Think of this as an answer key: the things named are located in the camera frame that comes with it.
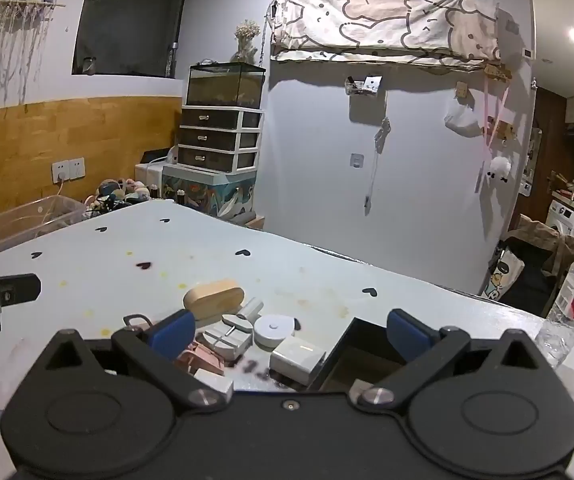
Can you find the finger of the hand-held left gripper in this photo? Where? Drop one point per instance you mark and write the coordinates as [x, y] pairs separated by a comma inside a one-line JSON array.
[[19, 290]]

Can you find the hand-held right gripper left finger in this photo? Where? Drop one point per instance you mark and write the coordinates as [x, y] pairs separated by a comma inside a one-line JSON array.
[[174, 334]]

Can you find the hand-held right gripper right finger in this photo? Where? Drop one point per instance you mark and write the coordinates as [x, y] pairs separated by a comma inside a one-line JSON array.
[[408, 335]]

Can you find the pink plastic item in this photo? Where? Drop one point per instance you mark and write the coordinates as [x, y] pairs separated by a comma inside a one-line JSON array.
[[202, 357]]

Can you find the black box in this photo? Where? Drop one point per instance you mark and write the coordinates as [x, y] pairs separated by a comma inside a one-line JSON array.
[[362, 347]]

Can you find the white knob clamp tool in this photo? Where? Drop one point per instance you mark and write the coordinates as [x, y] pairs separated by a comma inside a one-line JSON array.
[[229, 337]]

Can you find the white cylinder tool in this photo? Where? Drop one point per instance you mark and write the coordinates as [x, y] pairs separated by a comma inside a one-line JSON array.
[[252, 309]]

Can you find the oval wooden box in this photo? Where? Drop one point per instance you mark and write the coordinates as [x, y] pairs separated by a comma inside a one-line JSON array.
[[213, 299]]

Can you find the white rectangular block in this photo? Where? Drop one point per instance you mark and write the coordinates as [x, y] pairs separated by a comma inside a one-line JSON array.
[[214, 385]]

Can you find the clear plastic storage bin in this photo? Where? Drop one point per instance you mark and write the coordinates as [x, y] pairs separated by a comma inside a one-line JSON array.
[[22, 222]]

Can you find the white round device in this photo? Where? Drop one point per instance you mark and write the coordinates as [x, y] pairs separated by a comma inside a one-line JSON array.
[[273, 330]]

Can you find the cartoon tote bag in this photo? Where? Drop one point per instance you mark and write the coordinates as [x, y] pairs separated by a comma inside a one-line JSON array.
[[499, 275]]

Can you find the white square adapter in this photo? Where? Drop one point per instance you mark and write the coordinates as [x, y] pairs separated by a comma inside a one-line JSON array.
[[297, 359]]

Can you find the pile of plush toys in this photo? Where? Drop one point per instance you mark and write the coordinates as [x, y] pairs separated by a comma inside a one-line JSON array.
[[117, 194]]

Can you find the patterned cabinet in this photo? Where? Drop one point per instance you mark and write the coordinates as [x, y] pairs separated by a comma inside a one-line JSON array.
[[212, 192]]

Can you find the white hanging plush toy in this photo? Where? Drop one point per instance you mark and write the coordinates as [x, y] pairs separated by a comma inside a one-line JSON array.
[[498, 167]]

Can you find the white washing machine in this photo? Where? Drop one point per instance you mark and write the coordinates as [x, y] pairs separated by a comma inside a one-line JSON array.
[[563, 220]]

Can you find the white drawer unit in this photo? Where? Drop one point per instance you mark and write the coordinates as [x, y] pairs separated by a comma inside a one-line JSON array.
[[219, 139]]

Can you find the white hanging bag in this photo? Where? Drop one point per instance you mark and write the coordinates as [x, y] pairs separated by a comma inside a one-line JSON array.
[[462, 119]]

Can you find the pink ribbon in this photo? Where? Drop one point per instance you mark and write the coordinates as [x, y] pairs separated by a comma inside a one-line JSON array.
[[494, 120]]

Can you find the glass fish tank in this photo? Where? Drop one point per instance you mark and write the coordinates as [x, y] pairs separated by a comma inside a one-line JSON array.
[[226, 85]]

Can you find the dark window panel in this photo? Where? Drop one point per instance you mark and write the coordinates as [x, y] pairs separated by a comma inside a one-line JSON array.
[[129, 20]]

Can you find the dried flower vase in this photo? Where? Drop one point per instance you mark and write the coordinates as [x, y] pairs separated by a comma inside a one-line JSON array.
[[247, 40]]

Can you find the white wall outlet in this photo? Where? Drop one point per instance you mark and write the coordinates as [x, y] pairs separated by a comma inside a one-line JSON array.
[[68, 170]]

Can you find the square wall hook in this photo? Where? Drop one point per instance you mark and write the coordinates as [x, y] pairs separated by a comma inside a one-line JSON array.
[[357, 160]]

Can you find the macrame wall hanger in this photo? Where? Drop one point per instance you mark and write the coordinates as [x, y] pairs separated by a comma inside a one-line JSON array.
[[2, 40]]

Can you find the clear wall holder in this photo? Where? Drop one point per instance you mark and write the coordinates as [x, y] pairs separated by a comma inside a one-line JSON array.
[[364, 85]]

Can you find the printed cloth wall cover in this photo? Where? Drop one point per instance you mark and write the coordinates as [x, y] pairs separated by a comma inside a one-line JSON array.
[[382, 20]]

